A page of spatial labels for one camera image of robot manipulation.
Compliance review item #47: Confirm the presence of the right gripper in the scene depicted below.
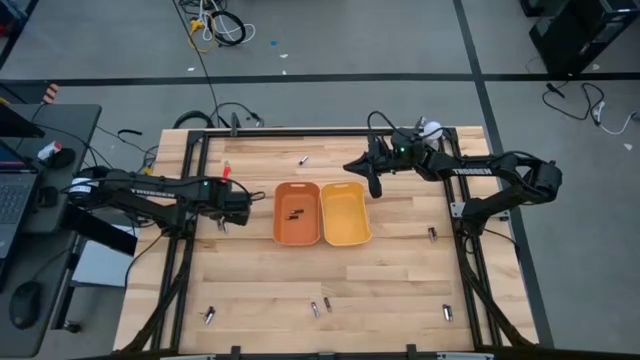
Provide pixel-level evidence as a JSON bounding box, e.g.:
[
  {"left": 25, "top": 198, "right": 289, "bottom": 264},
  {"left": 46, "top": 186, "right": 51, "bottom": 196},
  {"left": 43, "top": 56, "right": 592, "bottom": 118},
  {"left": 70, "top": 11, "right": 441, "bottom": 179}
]
[{"left": 343, "top": 128, "right": 424, "bottom": 199}]

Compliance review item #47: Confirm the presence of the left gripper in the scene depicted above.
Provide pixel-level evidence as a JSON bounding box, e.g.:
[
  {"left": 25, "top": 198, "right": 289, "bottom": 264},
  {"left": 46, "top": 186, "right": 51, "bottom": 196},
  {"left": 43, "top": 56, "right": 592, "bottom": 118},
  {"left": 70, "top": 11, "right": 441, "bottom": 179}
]
[{"left": 199, "top": 178, "right": 253, "bottom": 227}]

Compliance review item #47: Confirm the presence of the yellow plastic bin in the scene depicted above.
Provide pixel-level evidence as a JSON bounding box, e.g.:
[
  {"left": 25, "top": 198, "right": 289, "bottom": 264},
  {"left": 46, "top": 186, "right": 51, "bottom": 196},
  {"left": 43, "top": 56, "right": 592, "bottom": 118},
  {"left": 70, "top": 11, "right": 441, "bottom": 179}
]
[{"left": 319, "top": 181, "right": 373, "bottom": 248}]

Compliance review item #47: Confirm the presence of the orange plastic bin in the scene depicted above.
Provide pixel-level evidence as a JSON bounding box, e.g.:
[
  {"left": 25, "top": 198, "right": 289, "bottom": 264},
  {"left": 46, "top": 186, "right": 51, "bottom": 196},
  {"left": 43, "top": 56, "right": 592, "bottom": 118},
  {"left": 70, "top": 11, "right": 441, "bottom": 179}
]
[{"left": 272, "top": 181, "right": 322, "bottom": 247}]

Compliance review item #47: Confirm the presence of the small black box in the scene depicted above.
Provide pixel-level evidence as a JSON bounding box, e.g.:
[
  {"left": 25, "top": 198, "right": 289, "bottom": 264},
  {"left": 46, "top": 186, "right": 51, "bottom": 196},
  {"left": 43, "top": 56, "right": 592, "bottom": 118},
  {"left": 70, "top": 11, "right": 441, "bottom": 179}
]
[{"left": 37, "top": 185, "right": 60, "bottom": 209}]

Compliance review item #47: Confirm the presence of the black desk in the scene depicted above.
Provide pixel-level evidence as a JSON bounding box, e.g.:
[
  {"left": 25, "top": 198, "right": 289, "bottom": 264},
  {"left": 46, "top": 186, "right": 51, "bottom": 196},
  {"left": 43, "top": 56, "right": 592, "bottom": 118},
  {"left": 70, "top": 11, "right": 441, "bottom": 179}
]
[{"left": 0, "top": 103, "right": 104, "bottom": 359}]

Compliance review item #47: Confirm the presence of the white and red cylinder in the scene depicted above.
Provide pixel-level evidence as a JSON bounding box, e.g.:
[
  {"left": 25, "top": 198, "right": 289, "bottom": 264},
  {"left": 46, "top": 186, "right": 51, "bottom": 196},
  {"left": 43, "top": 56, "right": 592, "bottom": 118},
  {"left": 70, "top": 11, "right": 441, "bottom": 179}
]
[{"left": 37, "top": 140, "right": 64, "bottom": 161}]

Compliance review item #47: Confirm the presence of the grey laptop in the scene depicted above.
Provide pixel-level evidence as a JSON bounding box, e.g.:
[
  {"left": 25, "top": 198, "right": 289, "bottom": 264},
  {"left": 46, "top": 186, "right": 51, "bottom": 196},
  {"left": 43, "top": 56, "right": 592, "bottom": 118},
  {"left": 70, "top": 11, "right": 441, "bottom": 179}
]
[{"left": 0, "top": 139, "right": 41, "bottom": 261}]

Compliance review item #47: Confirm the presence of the black computer mouse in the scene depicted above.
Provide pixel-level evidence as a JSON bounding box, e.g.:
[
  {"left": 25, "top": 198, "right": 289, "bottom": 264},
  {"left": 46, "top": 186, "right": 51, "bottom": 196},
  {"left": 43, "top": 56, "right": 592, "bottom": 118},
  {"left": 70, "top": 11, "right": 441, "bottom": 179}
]
[{"left": 8, "top": 280, "right": 44, "bottom": 330}]

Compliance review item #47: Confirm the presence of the black equipment cabinet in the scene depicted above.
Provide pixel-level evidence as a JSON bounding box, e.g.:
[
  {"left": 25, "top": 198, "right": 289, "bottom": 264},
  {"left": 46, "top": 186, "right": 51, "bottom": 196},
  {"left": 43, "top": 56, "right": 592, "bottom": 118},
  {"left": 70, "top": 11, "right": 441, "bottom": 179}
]
[{"left": 519, "top": 0, "right": 640, "bottom": 76}]

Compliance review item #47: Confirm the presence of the black aluminium rig frame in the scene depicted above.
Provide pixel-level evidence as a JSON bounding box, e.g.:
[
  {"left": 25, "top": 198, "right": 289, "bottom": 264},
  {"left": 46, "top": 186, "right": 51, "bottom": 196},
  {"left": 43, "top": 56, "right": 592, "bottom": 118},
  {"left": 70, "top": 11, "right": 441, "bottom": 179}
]
[{"left": 113, "top": 127, "right": 541, "bottom": 360}]

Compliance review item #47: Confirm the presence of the black cable bundle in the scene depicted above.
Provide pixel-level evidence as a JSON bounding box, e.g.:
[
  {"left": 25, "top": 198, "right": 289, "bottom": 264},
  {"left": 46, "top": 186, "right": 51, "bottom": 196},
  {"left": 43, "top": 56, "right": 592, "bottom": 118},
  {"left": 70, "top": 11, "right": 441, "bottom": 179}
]
[{"left": 172, "top": 101, "right": 265, "bottom": 131}]

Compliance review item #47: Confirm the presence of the long black floor cable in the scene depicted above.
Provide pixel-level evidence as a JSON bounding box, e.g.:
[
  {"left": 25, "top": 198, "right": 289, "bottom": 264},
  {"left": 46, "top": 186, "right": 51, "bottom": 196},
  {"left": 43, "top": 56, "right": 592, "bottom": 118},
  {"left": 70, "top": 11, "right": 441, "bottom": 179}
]
[{"left": 172, "top": 0, "right": 222, "bottom": 129}]

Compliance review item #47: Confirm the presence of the yellow cable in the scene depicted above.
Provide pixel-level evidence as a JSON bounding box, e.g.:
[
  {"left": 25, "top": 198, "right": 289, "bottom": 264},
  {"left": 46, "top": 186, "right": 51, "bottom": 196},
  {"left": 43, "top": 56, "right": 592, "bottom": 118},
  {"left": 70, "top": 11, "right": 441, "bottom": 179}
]
[{"left": 188, "top": 18, "right": 217, "bottom": 54}]

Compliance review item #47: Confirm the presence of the black cable coil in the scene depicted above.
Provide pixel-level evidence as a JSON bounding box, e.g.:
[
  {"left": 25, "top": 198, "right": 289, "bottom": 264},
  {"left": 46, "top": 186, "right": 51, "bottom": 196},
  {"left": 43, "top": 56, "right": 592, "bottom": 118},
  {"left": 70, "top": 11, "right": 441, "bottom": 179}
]
[{"left": 209, "top": 9, "right": 247, "bottom": 47}]

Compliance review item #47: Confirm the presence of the black looped floor cable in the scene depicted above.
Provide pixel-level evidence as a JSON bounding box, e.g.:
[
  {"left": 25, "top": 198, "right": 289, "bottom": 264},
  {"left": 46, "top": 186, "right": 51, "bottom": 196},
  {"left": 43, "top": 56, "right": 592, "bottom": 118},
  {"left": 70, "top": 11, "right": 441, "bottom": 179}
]
[{"left": 542, "top": 82, "right": 606, "bottom": 122}]

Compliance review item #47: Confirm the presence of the white charger cable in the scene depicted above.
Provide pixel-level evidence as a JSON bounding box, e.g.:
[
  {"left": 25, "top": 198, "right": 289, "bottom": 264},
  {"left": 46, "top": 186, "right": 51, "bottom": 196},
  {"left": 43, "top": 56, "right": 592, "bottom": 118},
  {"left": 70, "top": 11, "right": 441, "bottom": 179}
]
[{"left": 592, "top": 101, "right": 640, "bottom": 137}]

